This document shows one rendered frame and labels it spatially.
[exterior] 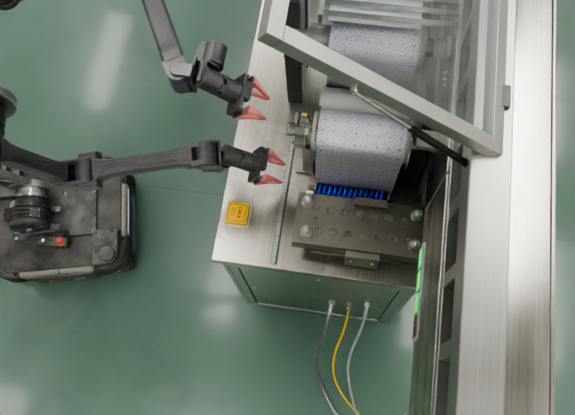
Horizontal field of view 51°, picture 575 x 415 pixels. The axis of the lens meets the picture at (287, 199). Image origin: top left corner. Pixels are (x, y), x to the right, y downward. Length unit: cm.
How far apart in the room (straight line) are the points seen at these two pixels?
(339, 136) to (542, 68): 53
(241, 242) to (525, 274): 91
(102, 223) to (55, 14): 140
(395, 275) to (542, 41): 79
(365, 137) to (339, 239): 35
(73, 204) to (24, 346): 70
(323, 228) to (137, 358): 135
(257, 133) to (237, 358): 114
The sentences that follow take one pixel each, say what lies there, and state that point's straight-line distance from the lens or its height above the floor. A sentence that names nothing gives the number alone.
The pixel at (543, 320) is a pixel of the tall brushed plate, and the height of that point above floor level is 144.
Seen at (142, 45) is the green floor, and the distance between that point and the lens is 344.
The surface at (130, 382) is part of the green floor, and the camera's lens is 287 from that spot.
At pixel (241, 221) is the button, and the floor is 92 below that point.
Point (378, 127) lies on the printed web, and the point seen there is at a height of 131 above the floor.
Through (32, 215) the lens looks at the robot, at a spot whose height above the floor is 41.
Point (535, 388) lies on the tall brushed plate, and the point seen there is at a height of 144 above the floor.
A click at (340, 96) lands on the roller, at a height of 123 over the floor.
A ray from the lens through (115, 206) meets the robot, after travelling 279.
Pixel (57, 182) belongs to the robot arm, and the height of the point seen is 114.
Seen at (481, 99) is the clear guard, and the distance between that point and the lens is 126.
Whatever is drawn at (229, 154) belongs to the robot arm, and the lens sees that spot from 173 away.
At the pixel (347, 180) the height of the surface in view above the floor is 107.
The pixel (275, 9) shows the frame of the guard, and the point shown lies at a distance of 96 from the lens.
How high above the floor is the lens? 275
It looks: 70 degrees down
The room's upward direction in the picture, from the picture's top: 7 degrees counter-clockwise
